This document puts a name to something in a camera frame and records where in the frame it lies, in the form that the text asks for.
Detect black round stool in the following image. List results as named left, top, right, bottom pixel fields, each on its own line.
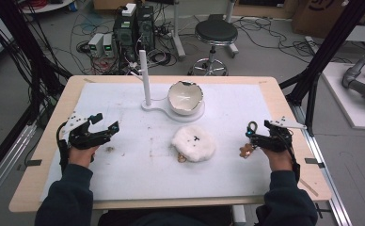
left=187, top=19, right=240, bottom=77

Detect person's right hand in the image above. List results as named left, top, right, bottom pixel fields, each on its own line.
left=260, top=147, right=294, bottom=172

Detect white eggshell-shaped bowl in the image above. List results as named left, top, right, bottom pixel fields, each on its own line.
left=167, top=80, right=205, bottom=116

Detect person's dark clothing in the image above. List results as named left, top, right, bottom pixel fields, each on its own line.
left=97, top=206, right=235, bottom=226

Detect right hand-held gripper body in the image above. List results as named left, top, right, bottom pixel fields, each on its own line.
left=260, top=116, right=307, bottom=153

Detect cardboard box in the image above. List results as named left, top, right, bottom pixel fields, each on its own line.
left=291, top=0, right=365, bottom=40

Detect grey desk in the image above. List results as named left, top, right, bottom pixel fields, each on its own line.
left=345, top=24, right=365, bottom=44

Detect gingerbread charm keychain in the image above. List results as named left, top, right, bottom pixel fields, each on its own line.
left=239, top=121, right=260, bottom=160

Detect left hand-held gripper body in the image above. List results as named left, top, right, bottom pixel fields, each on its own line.
left=61, top=114, right=113, bottom=150

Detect black computer tower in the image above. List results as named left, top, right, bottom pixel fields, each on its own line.
left=135, top=5, right=156, bottom=53
left=112, top=10, right=138, bottom=62

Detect white round table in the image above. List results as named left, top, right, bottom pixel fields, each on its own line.
left=20, top=0, right=75, bottom=14

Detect wooden table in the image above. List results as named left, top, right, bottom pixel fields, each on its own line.
left=8, top=74, right=333, bottom=214

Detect black metal frame post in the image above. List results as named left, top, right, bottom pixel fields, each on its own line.
left=0, top=0, right=73, bottom=186
left=278, top=0, right=365, bottom=137

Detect black floor cables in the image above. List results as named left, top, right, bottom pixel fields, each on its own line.
left=233, top=15, right=354, bottom=65

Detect white stand with pole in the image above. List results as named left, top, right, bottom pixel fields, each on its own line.
left=138, top=49, right=206, bottom=123

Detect white metal leg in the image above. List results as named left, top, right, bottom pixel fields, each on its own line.
left=170, top=0, right=187, bottom=60
left=225, top=0, right=240, bottom=58

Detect white power strip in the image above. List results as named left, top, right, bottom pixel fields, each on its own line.
left=304, top=35, right=320, bottom=55

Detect grey power supply unit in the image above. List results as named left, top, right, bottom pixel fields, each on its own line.
left=87, top=32, right=105, bottom=58
left=102, top=33, right=116, bottom=58

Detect aluminium rail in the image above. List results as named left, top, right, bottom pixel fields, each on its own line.
left=291, top=103, right=354, bottom=226
left=0, top=122, right=38, bottom=210

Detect left hand-held gripper cable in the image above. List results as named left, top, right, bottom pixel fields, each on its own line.
left=56, top=121, right=71, bottom=175

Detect person's left hand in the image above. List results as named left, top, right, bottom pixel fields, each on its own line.
left=68, top=144, right=100, bottom=169

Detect white fluffy plush keychain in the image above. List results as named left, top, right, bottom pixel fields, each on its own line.
left=170, top=124, right=217, bottom=164

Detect white box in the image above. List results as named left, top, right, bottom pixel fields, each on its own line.
left=120, top=3, right=137, bottom=18

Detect white platform board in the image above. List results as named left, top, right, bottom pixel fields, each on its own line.
left=321, top=61, right=365, bottom=132

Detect tangle of floor cables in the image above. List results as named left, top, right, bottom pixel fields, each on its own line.
left=53, top=8, right=179, bottom=75

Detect white table leg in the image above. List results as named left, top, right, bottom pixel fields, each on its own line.
left=231, top=204, right=247, bottom=226

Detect white table mat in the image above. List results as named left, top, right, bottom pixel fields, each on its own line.
left=39, top=82, right=275, bottom=202

